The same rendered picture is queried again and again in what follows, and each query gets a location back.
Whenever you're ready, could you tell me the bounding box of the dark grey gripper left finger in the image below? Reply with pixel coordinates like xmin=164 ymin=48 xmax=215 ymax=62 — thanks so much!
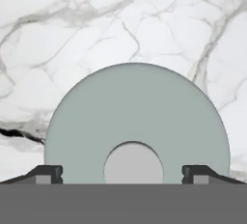
xmin=0 ymin=164 xmax=64 ymax=185

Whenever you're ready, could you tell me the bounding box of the grey-green round blender lid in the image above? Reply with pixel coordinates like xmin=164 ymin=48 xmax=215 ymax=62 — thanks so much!
xmin=43 ymin=62 xmax=232 ymax=185

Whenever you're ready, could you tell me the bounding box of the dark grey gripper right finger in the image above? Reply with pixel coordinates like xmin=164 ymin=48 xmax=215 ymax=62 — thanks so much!
xmin=181 ymin=164 xmax=247 ymax=185

